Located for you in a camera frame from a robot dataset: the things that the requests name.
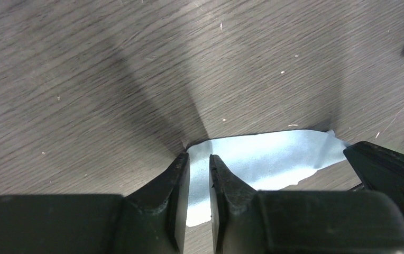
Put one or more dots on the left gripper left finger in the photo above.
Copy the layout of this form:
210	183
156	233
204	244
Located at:
150	220

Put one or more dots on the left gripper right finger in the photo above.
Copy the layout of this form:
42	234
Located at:
245	220

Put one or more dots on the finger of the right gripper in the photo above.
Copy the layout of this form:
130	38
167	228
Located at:
379	169

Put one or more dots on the light blue cleaning cloth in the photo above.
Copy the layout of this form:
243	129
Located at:
267	161

